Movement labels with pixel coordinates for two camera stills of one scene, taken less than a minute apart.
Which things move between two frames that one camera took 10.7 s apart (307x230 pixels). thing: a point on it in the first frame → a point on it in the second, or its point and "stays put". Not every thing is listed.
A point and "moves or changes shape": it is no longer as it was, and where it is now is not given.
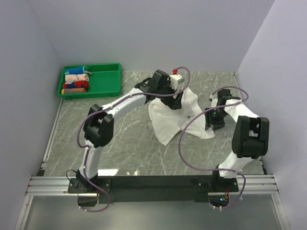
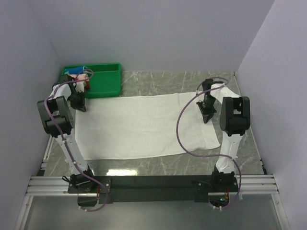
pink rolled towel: (79, 77) stays put
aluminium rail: (265, 184) stays put
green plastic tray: (105, 81) stays put
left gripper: (172, 103) → (80, 106)
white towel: (167, 121) moves or changes shape
